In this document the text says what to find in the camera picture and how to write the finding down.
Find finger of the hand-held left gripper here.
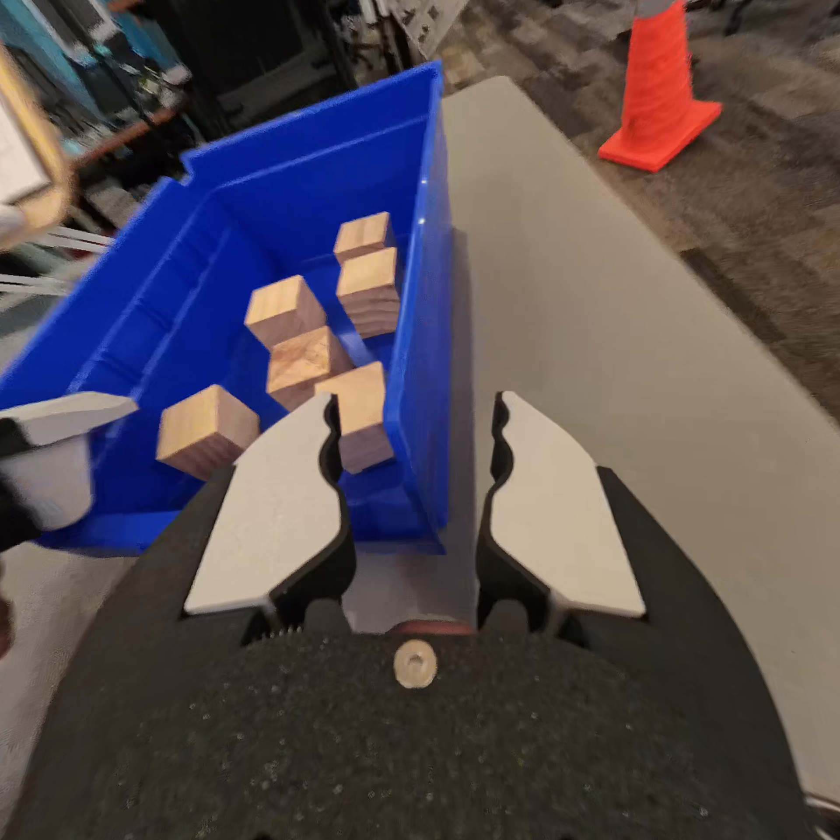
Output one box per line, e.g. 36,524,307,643
0,392,140,532

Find white instruction sheet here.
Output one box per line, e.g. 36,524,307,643
0,118,52,206

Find orange traffic cone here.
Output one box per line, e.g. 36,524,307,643
597,0,723,173

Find cluster of wooden cubes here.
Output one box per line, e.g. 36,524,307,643
155,211,401,481

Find instruction board on white stand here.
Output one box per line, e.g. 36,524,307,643
0,46,74,232

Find blue plastic bin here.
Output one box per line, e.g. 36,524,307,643
0,60,455,557

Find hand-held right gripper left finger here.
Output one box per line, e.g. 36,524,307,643
185,392,358,634

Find grey desk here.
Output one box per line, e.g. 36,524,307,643
0,75,840,808

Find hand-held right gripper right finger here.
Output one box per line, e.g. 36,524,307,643
474,391,647,637

